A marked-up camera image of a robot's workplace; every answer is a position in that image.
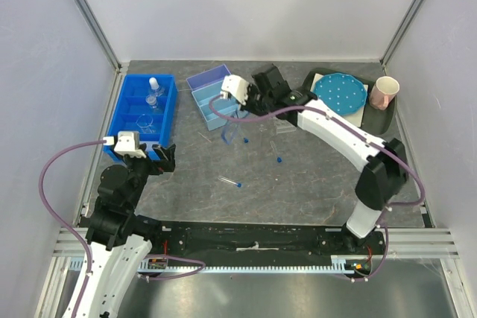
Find pink paper cup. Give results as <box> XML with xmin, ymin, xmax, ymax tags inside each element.
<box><xmin>369</xmin><ymin>76</ymin><xmax>400</xmax><ymax>110</ymax></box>

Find light blue box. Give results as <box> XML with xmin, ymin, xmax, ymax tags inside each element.
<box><xmin>200</xmin><ymin>102</ymin><xmax>238</xmax><ymax>131</ymax></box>
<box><xmin>192</xmin><ymin>82</ymin><xmax>236</xmax><ymax>111</ymax></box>

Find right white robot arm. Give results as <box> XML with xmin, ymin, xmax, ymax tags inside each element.
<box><xmin>221</xmin><ymin>64</ymin><xmax>409</xmax><ymax>254</ymax></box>

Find clear test tube rack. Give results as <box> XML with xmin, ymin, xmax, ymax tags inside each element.
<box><xmin>274</xmin><ymin>118</ymin><xmax>297</xmax><ymax>135</ymax></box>

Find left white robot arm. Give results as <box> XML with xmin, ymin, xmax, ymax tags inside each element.
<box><xmin>63</xmin><ymin>144</ymin><xmax>176</xmax><ymax>317</ymax></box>

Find blue safety glasses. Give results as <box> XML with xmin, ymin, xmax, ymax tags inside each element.
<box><xmin>221</xmin><ymin>120</ymin><xmax>244</xmax><ymax>145</ymax></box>

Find dark grey tray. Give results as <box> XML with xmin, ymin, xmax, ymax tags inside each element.
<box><xmin>303</xmin><ymin>67</ymin><xmax>398</xmax><ymax>136</ymax></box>

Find clear flask white cap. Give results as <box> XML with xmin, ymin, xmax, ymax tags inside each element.
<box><xmin>148</xmin><ymin>77</ymin><xmax>165</xmax><ymax>97</ymax></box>

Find small glass beaker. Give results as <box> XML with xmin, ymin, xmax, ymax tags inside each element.
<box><xmin>145</xmin><ymin>95</ymin><xmax>163</xmax><ymax>114</ymax></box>

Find teal dotted plate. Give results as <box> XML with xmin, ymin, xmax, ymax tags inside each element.
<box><xmin>312</xmin><ymin>72</ymin><xmax>368</xmax><ymax>117</ymax></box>

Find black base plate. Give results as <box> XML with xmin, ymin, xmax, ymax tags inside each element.
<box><xmin>141</xmin><ymin>218</ymin><xmax>385</xmax><ymax>264</ymax></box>

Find blue compartment bin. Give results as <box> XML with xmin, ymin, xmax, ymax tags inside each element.
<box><xmin>107</xmin><ymin>74</ymin><xmax>177</xmax><ymax>160</ymax></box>

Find glass funnel dish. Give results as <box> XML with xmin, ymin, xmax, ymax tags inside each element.
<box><xmin>136</xmin><ymin>114</ymin><xmax>157</xmax><ymax>134</ymax></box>

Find purple plastic box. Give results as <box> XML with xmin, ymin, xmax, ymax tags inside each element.
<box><xmin>186</xmin><ymin>64</ymin><xmax>231</xmax><ymax>91</ymax></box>

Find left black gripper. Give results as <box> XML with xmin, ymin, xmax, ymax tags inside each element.
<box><xmin>111</xmin><ymin>143</ymin><xmax>175</xmax><ymax>209</ymax></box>

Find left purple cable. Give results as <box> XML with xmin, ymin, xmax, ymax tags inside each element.
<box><xmin>39</xmin><ymin>139</ymin><xmax>206</xmax><ymax>318</ymax></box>

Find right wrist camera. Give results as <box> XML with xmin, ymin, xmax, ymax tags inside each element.
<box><xmin>220</xmin><ymin>74</ymin><xmax>250</xmax><ymax>105</ymax></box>

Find light blue cable duct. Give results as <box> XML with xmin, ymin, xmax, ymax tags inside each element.
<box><xmin>69</xmin><ymin>256</ymin><xmax>373</xmax><ymax>273</ymax></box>

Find white paper sheet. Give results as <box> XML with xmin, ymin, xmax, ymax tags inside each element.
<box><xmin>311</xmin><ymin>71</ymin><xmax>370</xmax><ymax>128</ymax></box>

